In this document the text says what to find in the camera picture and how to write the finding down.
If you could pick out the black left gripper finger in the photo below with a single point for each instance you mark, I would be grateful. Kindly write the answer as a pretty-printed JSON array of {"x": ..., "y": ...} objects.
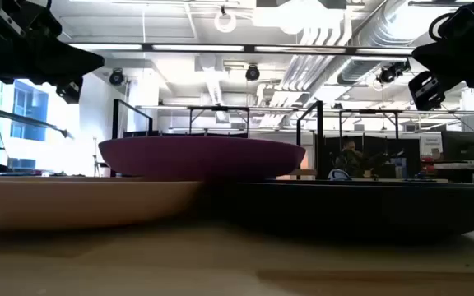
[{"x": 76, "y": 61}]

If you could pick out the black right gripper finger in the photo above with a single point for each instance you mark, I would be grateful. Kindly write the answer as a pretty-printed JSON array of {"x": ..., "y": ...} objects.
[{"x": 447, "y": 57}]

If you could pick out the beige plate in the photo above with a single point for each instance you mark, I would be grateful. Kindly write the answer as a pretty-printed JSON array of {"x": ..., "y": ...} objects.
[{"x": 76, "y": 203}]

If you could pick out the maroon plate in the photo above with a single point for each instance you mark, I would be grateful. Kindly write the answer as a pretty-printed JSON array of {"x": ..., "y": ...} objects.
[{"x": 200, "y": 158}]

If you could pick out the dark navy plate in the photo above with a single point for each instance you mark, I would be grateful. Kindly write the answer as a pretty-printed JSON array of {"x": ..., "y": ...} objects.
[{"x": 344, "y": 209}]

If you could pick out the black ceiling spotlight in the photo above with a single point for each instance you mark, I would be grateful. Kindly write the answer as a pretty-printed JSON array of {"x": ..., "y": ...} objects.
[
  {"x": 387, "y": 74},
  {"x": 116, "y": 77},
  {"x": 252, "y": 72}
]

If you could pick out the white poster sign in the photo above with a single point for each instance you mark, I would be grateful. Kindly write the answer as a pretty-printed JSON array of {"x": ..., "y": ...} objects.
[{"x": 431, "y": 144}]

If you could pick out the black computer monitor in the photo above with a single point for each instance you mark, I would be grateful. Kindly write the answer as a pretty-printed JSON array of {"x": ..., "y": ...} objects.
[{"x": 459, "y": 146}]

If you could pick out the thin light tripod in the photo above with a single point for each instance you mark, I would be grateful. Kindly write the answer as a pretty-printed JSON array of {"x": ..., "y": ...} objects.
[{"x": 96, "y": 164}]

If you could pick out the person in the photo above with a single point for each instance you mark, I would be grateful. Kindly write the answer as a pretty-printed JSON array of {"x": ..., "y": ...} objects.
[{"x": 350, "y": 160}]

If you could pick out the white rounded device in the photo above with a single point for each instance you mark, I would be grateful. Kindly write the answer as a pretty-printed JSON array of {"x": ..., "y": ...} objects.
[{"x": 337, "y": 174}]

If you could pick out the silver ventilation duct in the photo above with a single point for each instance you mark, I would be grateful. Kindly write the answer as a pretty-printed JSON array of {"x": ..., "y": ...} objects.
[{"x": 385, "y": 24}]

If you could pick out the black metal frame stand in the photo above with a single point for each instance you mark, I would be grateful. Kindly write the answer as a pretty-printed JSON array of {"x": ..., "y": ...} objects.
[
  {"x": 368, "y": 111},
  {"x": 220, "y": 108}
]

